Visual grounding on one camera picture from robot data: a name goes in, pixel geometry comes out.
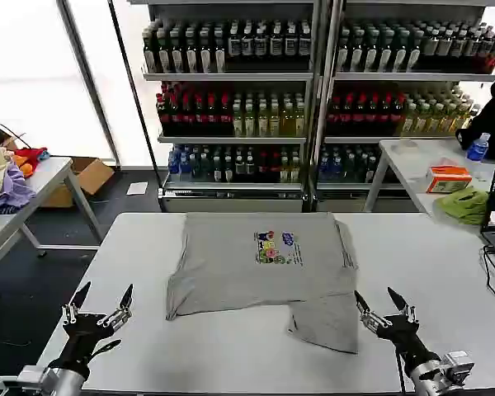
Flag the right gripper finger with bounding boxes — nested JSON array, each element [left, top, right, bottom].
[[353, 290, 388, 332], [386, 287, 420, 328]]

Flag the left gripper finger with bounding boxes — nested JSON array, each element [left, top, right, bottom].
[[98, 283, 135, 331], [62, 281, 92, 328]]

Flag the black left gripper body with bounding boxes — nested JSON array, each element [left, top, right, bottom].
[[48, 312, 116, 377]]

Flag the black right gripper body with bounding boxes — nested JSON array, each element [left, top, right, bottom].
[[377, 313, 441, 370]]

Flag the grey printed t-shirt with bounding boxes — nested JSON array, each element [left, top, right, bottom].
[[164, 211, 361, 356]]

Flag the green cloth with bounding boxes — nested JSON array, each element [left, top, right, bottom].
[[432, 185, 491, 226]]

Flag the open cardboard box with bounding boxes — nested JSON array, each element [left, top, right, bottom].
[[39, 156, 116, 209]]

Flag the purple cloth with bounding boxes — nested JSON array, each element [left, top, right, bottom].
[[0, 161, 37, 215]]

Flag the orange tissue box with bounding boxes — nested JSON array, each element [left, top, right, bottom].
[[426, 164, 474, 195]]

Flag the grey side table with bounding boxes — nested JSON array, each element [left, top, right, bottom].
[[0, 155, 104, 302]]

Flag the white desk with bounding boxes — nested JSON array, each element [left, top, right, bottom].
[[361, 138, 495, 238]]

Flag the red and orange cloth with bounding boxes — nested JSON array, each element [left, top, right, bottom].
[[12, 146, 50, 179]]

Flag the blue label water bottle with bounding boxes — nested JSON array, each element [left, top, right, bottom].
[[466, 132, 492, 163]]

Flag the small cardboard box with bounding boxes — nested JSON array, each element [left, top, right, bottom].
[[0, 132, 27, 153]]

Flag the shelf rack with bottles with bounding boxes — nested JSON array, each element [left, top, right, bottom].
[[127, 0, 321, 214], [313, 0, 495, 214]]

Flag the thin black pole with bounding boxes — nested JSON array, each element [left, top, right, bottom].
[[106, 0, 167, 212]]

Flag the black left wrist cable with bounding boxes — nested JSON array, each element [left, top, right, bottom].
[[87, 338, 123, 361]]

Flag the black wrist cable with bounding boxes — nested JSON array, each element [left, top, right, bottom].
[[87, 338, 123, 361], [393, 345, 410, 395]]

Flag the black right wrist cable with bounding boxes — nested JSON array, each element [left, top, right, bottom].
[[393, 345, 410, 395]]

